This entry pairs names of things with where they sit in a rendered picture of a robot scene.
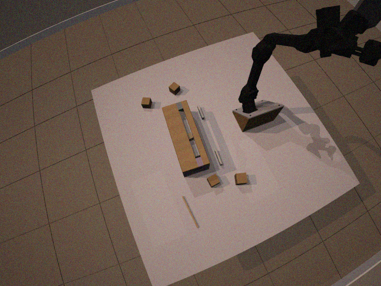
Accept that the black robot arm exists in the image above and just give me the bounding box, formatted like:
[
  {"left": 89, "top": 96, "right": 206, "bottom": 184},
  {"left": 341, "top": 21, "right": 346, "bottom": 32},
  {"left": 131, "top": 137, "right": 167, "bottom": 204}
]
[{"left": 238, "top": 5, "right": 369, "bottom": 114}]

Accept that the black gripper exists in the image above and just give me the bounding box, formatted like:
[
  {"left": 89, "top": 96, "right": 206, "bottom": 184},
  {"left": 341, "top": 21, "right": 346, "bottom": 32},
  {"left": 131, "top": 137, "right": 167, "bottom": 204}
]
[{"left": 314, "top": 25, "right": 381, "bottom": 66}]

